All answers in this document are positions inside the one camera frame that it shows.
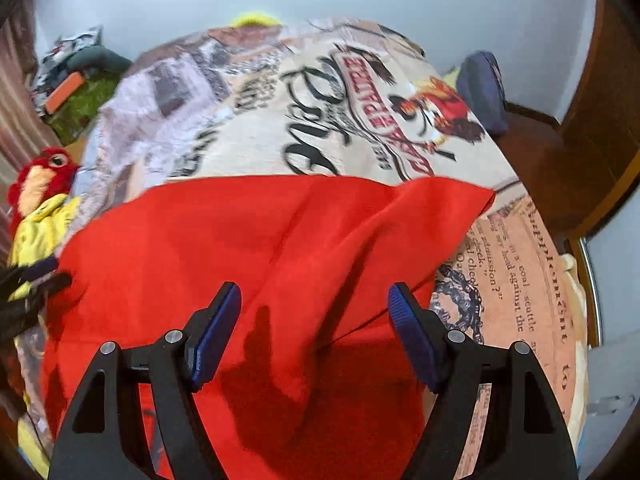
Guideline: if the striped brown curtain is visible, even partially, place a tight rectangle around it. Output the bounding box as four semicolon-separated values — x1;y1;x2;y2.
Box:
0;5;66;211

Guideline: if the dark blue pillow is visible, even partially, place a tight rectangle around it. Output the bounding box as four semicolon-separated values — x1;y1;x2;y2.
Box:
457;51;508;136

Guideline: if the orange box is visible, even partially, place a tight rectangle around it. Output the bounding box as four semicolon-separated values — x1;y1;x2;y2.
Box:
44;71;85;112

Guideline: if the brown wooden door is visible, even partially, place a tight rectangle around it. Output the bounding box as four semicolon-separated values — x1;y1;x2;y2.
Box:
555;0;640;241

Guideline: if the red parrot plush toy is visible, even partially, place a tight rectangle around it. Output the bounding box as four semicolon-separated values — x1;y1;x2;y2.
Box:
7;146;83;231

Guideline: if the printed bed blanket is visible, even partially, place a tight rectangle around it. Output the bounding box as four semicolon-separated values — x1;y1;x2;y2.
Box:
15;17;586;480

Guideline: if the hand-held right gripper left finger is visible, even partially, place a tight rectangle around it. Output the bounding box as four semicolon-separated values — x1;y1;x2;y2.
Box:
47;281;243;480

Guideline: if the pile of papers and bags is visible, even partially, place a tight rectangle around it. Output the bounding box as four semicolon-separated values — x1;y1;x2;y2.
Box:
37;25;103;91

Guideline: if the grey pillow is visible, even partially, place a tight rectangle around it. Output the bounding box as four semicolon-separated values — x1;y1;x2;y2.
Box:
67;45;133;75

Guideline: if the yellow plush cushion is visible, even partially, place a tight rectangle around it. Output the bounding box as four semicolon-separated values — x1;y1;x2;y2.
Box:
230;10;286;28

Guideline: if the yellow cloth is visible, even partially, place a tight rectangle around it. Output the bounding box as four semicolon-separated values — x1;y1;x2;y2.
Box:
7;195;83;303

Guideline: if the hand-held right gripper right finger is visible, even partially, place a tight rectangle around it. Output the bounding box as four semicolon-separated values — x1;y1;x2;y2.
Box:
387;282;581;480

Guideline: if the red zip jacket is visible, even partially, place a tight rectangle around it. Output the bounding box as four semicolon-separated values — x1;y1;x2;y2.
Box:
42;175;496;480

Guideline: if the green camouflage cloth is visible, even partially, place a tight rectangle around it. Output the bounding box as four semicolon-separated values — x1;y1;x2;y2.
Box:
47;77;123;143

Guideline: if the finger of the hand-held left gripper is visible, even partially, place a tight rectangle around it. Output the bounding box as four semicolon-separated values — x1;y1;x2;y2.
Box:
0;258;60;286
7;272;72;303

